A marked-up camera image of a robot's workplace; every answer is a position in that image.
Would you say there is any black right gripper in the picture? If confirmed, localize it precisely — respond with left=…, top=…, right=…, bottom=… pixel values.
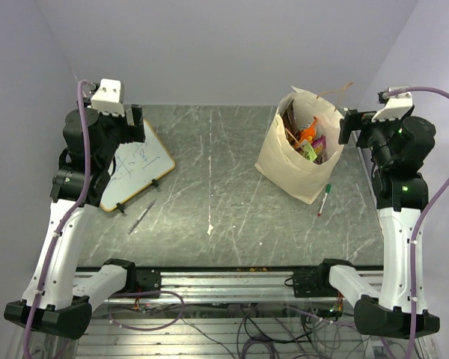
left=339, top=108, right=409, bottom=168

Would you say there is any purple grape candy bag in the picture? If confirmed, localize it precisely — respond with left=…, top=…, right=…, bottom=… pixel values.
left=311, top=135, right=328, bottom=165

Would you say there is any orange snack packet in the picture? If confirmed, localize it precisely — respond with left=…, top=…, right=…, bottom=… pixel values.
left=298, top=116, right=318, bottom=144

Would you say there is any small light green packet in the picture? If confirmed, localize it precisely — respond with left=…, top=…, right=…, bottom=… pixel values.
left=299, top=141, right=317, bottom=162

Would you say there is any beige paper bag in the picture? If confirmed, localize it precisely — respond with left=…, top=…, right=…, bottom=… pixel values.
left=255, top=87, right=343, bottom=204

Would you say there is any brown snack bag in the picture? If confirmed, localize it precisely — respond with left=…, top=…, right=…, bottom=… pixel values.
left=281, top=99, right=299, bottom=145

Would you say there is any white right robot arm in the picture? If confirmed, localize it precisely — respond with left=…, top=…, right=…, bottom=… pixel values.
left=314, top=110, right=440, bottom=340

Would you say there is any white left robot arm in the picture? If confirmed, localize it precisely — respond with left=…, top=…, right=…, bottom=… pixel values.
left=4, top=105, right=145, bottom=340

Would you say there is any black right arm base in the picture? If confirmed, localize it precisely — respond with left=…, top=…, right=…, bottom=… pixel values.
left=284, top=258, right=354, bottom=298

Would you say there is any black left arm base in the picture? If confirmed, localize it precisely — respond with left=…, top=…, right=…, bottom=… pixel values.
left=123, top=267, right=162, bottom=298

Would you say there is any yellow framed whiteboard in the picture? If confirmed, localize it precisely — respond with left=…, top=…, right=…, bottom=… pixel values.
left=100, top=121, right=175, bottom=212

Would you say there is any red green marker pen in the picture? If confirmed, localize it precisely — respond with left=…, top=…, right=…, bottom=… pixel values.
left=317, top=183, right=332, bottom=217

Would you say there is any purple pen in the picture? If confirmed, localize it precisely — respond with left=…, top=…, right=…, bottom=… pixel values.
left=127, top=199, right=156, bottom=235

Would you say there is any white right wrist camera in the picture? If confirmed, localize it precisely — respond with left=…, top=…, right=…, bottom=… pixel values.
left=371, top=86, right=414, bottom=123

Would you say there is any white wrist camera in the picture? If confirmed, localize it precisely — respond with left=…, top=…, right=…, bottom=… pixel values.
left=88, top=79, right=125, bottom=117
left=371, top=86, right=414, bottom=123

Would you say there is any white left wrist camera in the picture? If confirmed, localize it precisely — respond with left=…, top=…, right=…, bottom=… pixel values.
left=88, top=79, right=125, bottom=117

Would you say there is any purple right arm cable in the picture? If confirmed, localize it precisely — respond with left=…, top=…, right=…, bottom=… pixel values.
left=284, top=86, right=449, bottom=359

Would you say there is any aluminium table frame rail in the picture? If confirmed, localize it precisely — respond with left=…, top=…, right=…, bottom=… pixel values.
left=92, top=266, right=338, bottom=307

